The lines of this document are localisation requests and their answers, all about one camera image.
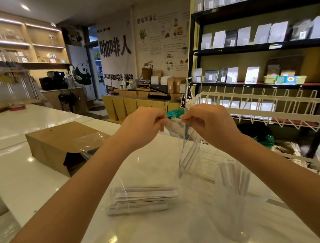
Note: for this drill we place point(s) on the person's left hand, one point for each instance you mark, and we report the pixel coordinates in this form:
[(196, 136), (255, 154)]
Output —
[(140, 127)]

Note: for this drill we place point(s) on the person's right hand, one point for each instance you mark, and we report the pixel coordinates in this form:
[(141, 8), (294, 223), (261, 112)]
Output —
[(215, 125)]

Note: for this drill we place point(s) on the person's right fingers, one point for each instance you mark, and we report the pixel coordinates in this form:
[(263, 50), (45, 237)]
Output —
[(188, 116)]

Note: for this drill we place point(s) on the person's left fingers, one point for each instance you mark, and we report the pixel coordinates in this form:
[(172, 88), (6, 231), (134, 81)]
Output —
[(161, 120)]

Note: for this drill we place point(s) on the clear plastic straw bag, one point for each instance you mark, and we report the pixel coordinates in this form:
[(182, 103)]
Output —
[(192, 140)]

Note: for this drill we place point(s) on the person's left forearm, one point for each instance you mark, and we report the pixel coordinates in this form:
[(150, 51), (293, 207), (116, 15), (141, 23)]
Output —
[(80, 190)]

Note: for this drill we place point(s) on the person's right forearm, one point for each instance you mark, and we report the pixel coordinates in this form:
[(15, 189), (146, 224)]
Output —
[(280, 180)]

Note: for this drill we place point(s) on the green plastic bag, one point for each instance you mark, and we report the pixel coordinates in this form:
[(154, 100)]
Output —
[(175, 114), (265, 141)]

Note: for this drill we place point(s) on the black sealing machine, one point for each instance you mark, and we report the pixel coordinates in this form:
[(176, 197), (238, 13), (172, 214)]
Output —
[(158, 95)]

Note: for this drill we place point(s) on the brown kraft paper bags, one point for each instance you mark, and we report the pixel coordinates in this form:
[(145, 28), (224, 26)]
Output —
[(176, 85)]

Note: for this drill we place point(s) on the yellow wooden counter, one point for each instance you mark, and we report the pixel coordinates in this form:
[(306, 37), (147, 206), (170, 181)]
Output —
[(130, 104)]

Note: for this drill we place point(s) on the white paper bag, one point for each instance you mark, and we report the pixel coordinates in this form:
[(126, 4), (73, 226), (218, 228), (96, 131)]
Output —
[(165, 80), (155, 80)]

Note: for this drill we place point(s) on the white coffee pouch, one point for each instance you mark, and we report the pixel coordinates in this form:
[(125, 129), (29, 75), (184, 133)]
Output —
[(197, 74), (232, 74), (252, 74)]

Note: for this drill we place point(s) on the grey coffee pouch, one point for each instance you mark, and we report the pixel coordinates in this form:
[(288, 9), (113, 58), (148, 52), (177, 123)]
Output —
[(222, 75), (210, 75)]

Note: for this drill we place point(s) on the brown bin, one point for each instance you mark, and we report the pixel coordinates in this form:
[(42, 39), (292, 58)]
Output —
[(147, 73)]

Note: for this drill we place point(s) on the wrapped straws in wide bag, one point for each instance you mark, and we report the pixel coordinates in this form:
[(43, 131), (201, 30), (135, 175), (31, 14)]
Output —
[(237, 175)]

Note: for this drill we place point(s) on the crumpled clear plastic film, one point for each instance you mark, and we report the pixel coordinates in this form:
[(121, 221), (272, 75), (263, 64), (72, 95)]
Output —
[(87, 144)]

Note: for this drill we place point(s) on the flat pack of wrapped straws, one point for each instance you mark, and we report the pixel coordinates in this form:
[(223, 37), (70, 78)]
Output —
[(142, 199)]

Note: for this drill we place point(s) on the white lettered banner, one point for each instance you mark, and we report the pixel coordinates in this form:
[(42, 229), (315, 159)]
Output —
[(115, 47)]

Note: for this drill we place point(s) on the white panda fridge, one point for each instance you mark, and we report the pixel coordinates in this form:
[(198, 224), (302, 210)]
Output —
[(82, 72)]

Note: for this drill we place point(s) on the black shelf unit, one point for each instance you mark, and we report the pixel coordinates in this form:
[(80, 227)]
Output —
[(250, 47)]

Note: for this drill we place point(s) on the black standing fan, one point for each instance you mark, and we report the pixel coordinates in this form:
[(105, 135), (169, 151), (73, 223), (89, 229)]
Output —
[(71, 96)]

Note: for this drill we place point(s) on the brown kraft pouch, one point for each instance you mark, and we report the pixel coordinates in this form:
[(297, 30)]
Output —
[(273, 70)]

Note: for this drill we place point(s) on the green paper tray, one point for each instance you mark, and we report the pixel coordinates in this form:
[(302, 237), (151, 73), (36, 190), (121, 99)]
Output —
[(285, 79)]

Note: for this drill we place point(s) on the black coffee machine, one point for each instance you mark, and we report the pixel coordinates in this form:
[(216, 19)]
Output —
[(58, 78)]

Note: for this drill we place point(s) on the row of white coffee pouches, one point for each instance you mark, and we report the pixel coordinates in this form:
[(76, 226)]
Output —
[(262, 33)]

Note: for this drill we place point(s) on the brown paper bag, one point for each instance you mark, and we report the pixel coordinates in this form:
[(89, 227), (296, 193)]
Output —
[(52, 145)]

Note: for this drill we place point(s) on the black coffee grinder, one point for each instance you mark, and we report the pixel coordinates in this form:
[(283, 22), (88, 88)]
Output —
[(45, 83)]

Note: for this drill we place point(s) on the red round lid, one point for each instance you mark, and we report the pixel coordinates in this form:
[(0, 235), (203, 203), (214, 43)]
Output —
[(17, 107)]

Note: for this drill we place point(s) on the clear acrylic stand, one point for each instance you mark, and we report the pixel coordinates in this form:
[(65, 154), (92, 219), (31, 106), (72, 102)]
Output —
[(17, 85)]

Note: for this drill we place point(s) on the wooden wall shelf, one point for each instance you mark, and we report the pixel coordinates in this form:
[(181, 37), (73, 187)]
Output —
[(35, 47)]

